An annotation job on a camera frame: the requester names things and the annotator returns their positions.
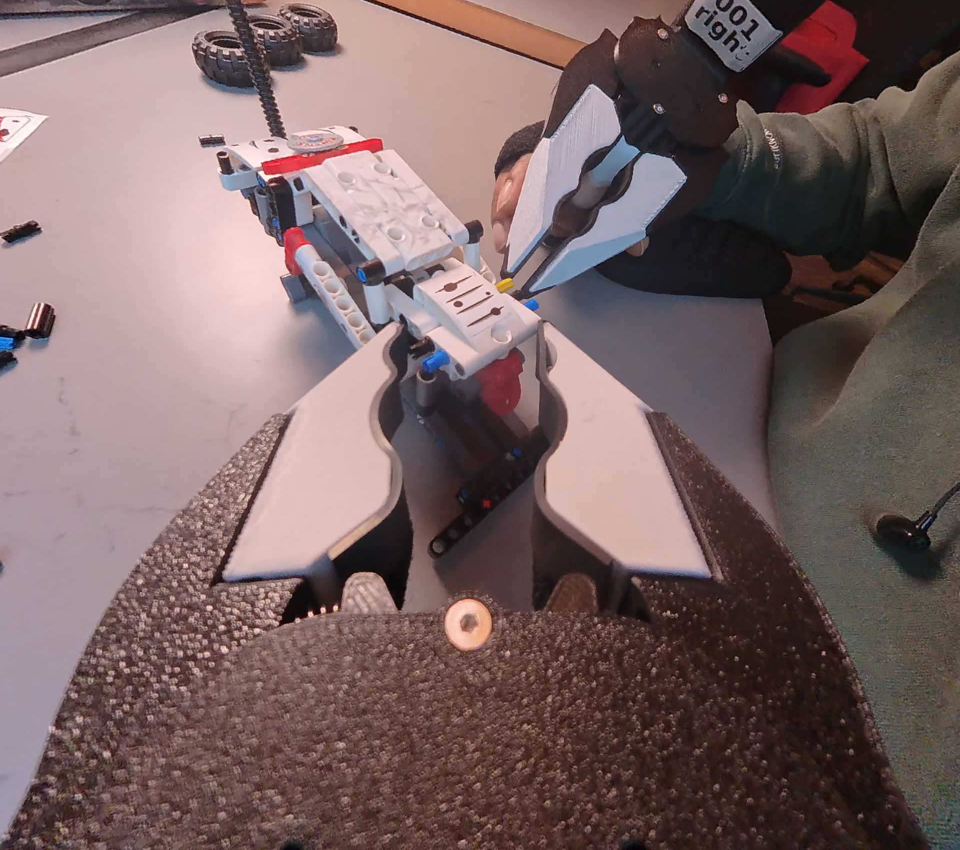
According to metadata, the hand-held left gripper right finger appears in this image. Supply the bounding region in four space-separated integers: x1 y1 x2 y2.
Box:
534 321 714 615

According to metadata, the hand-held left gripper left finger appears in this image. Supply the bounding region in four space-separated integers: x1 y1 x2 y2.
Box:
221 321 412 615

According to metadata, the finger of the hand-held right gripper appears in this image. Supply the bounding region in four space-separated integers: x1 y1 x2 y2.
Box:
504 84 625 275
525 154 690 296

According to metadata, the white brick toy truck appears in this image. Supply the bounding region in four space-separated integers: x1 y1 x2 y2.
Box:
217 0 571 559

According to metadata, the person's right hand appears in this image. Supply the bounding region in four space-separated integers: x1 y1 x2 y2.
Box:
489 160 530 253

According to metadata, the red chair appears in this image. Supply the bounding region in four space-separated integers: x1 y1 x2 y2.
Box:
772 0 871 90

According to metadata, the black toy tyre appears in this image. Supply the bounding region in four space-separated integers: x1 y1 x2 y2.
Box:
247 14 305 67
191 30 260 88
279 3 339 52

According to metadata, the pile of small brick pieces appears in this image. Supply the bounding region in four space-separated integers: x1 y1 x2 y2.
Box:
0 303 57 371

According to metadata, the white sticker sheet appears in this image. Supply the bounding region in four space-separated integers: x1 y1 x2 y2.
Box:
0 108 48 163

